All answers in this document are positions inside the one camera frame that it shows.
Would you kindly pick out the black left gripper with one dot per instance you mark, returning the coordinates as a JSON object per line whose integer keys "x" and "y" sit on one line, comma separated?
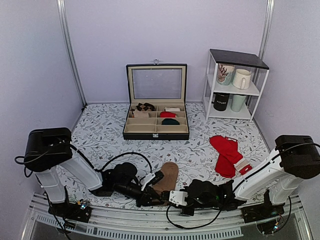
{"x": 144, "y": 200}

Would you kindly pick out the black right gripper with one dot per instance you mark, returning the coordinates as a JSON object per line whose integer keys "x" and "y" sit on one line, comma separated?
{"x": 186, "y": 212}

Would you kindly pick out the tan ribbed sock pair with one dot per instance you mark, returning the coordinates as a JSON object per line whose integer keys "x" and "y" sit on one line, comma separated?
{"x": 168, "y": 183}

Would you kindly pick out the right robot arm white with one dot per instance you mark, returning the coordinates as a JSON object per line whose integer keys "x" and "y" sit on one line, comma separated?
{"x": 294, "y": 159}

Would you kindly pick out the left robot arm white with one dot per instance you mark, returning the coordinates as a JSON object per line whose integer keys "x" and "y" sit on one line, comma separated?
{"x": 51, "y": 147}

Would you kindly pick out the dark green rolled socks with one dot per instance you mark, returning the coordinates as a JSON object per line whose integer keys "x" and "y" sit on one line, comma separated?
{"x": 170, "y": 122}

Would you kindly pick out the red rolled socks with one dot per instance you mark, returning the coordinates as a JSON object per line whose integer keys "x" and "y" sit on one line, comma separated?
{"x": 167, "y": 114}

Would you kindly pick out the cream rolled socks left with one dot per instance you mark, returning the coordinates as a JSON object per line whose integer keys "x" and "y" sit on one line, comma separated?
{"x": 140, "y": 114}

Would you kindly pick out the argyle patterned rolled socks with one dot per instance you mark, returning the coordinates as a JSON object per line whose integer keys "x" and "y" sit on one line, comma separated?
{"x": 145, "y": 107}

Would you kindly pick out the floral patterned table mat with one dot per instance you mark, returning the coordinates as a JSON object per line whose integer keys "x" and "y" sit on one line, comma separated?
{"x": 99, "y": 136}

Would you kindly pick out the red sock pair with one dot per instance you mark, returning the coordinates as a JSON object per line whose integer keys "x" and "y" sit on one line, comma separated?
{"x": 230, "y": 161}

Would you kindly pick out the black compartment storage box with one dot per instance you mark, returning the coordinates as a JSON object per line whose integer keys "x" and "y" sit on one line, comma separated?
{"x": 162, "y": 85}

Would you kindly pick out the black mug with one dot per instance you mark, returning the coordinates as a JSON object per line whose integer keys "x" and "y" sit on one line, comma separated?
{"x": 221, "y": 101}

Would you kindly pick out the pale green tumbler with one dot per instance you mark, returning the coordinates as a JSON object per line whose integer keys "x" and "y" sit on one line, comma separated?
{"x": 238, "y": 101}

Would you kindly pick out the white shelf rack black top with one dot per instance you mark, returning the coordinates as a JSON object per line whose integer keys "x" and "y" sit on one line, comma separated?
{"x": 259, "y": 75}

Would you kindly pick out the coral pattern mug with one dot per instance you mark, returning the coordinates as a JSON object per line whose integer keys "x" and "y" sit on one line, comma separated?
{"x": 225, "y": 74}

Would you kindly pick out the cream white mug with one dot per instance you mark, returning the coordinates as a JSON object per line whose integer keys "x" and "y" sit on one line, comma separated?
{"x": 242, "y": 79}

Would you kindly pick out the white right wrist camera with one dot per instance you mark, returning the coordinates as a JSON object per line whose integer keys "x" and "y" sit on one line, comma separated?
{"x": 178, "y": 198}

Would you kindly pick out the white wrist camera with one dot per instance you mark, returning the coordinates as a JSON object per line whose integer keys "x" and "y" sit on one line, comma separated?
{"x": 151, "y": 179}
{"x": 178, "y": 198}

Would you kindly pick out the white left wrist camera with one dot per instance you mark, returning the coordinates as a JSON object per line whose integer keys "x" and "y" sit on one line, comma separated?
{"x": 151, "y": 179}

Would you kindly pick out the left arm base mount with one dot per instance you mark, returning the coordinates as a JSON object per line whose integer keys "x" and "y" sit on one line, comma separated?
{"x": 78, "y": 211}

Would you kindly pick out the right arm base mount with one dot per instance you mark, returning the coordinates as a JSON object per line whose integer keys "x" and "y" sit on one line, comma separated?
{"x": 262, "y": 211}

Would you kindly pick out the right aluminium corner post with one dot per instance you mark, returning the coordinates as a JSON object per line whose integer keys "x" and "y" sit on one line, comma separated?
{"x": 270, "y": 4}

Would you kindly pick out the aluminium corner post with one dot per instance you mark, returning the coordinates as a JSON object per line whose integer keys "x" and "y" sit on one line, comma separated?
{"x": 61, "y": 7}
{"x": 270, "y": 4}

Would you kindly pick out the left aluminium corner post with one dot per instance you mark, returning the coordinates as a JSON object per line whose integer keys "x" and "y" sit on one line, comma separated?
{"x": 61, "y": 7}

